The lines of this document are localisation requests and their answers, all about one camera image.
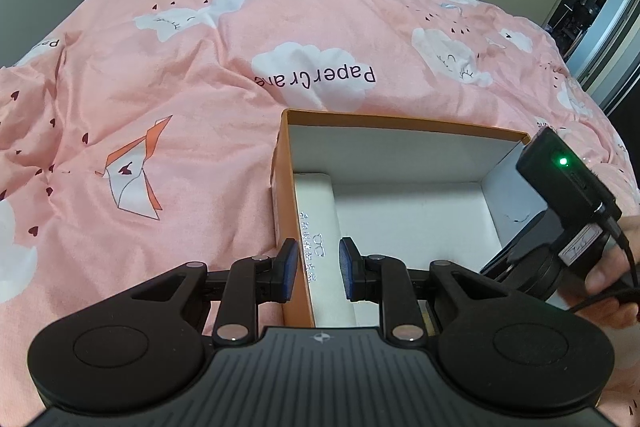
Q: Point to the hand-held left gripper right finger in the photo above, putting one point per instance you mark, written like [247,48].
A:
[346,271]

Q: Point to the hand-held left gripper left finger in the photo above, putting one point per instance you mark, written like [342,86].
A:
[287,271]

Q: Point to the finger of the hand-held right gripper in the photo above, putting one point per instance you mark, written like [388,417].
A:
[522,239]

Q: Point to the white long box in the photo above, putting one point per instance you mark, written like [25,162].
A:
[320,217]

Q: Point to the orange cardboard box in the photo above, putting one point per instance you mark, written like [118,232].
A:
[400,157]

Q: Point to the person's right hand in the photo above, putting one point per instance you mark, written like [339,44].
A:
[602,277]

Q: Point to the pink printed blanket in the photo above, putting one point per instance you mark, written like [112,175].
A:
[200,107]

